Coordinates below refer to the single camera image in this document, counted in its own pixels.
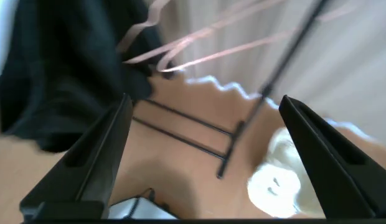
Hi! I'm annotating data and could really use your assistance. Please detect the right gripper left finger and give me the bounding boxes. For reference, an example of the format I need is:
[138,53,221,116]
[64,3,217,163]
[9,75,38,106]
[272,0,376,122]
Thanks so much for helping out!
[19,93,134,220]

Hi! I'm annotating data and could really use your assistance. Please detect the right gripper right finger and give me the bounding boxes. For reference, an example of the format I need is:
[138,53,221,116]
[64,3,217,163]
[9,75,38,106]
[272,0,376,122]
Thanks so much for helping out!
[278,95,386,218]

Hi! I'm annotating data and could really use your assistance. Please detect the black shorts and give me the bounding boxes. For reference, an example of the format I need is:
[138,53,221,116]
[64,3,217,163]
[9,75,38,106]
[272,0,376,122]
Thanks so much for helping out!
[0,0,178,153]

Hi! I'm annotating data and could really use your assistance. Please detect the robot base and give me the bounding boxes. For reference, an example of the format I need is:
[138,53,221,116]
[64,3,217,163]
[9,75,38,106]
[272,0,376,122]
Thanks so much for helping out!
[108,188,178,220]

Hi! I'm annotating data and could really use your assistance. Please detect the black clothes rack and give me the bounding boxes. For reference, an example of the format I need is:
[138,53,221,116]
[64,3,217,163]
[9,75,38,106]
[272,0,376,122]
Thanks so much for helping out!
[132,0,329,180]

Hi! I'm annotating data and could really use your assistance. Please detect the white printed garment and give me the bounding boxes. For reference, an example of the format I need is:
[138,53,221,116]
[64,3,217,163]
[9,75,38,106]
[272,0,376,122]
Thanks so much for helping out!
[246,161,324,218]

